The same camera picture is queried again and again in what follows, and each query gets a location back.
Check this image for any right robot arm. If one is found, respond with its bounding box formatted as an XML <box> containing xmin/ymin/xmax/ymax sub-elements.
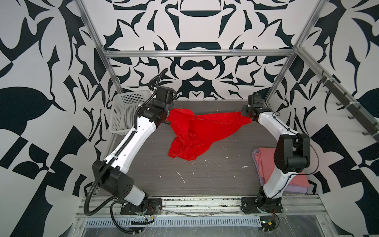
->
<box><xmin>241</xmin><ymin>93</ymin><xmax>311</xmax><ymax>209</ymax></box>

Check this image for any aluminium frame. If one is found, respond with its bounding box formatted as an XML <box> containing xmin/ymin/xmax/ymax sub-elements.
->
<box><xmin>73</xmin><ymin>0</ymin><xmax>379</xmax><ymax>143</ymax></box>

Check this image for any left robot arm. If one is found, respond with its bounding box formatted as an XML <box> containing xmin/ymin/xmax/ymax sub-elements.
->
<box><xmin>92</xmin><ymin>87</ymin><xmax>177</xmax><ymax>206</ymax></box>

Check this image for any white slotted cable duct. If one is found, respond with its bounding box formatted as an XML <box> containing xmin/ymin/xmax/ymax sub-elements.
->
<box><xmin>85</xmin><ymin>216</ymin><xmax>262</xmax><ymax>228</ymax></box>

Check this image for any white plastic basket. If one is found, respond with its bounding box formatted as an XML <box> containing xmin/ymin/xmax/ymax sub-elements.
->
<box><xmin>109</xmin><ymin>90</ymin><xmax>152</xmax><ymax>136</ymax></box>

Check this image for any red t-shirt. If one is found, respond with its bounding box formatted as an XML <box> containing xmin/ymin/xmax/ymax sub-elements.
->
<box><xmin>168</xmin><ymin>109</ymin><xmax>252</xmax><ymax>161</ymax></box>

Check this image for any black corrugated cable conduit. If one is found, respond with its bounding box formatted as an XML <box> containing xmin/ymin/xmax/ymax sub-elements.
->
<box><xmin>83</xmin><ymin>68</ymin><xmax>169</xmax><ymax>235</ymax></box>

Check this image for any folded lavender t-shirt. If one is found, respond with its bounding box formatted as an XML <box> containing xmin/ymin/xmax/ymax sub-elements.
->
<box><xmin>251</xmin><ymin>149</ymin><xmax>309</xmax><ymax>195</ymax></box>

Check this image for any wall hook rail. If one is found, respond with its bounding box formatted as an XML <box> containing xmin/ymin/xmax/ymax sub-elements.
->
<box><xmin>317</xmin><ymin>70</ymin><xmax>379</xmax><ymax>143</ymax></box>

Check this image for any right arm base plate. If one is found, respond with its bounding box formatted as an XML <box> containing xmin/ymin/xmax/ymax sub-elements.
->
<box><xmin>240</xmin><ymin>197</ymin><xmax>283</xmax><ymax>214</ymax></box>

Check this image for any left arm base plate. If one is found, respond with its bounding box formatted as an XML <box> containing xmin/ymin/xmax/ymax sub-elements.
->
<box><xmin>120</xmin><ymin>198</ymin><xmax>162</xmax><ymax>215</ymax></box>

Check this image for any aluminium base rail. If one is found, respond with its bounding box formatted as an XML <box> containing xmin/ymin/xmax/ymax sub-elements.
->
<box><xmin>75</xmin><ymin>195</ymin><xmax>328</xmax><ymax>218</ymax></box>

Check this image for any small green-lit circuit board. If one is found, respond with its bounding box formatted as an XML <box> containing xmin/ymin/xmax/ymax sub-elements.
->
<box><xmin>260</xmin><ymin>215</ymin><xmax>280</xmax><ymax>232</ymax></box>

